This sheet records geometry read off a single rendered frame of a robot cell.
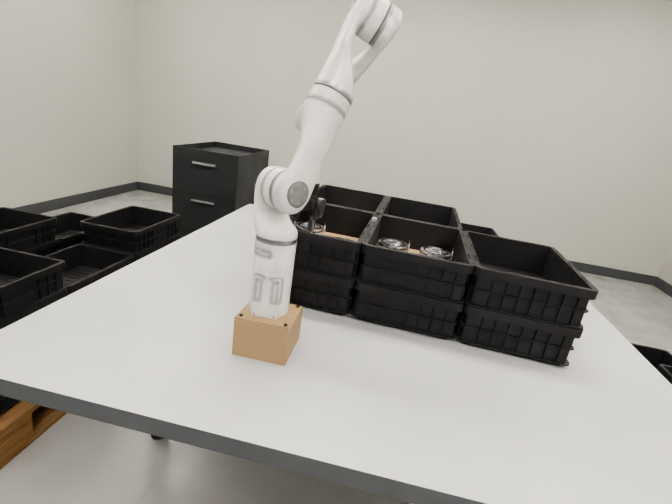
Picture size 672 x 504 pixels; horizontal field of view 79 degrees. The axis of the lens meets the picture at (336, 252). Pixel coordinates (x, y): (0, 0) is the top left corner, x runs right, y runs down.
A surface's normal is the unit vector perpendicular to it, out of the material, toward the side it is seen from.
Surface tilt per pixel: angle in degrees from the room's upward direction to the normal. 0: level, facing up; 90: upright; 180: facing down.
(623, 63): 90
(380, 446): 0
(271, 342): 90
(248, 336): 90
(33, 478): 0
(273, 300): 87
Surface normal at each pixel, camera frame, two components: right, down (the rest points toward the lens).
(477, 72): -0.17, 0.30
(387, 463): 0.14, -0.93
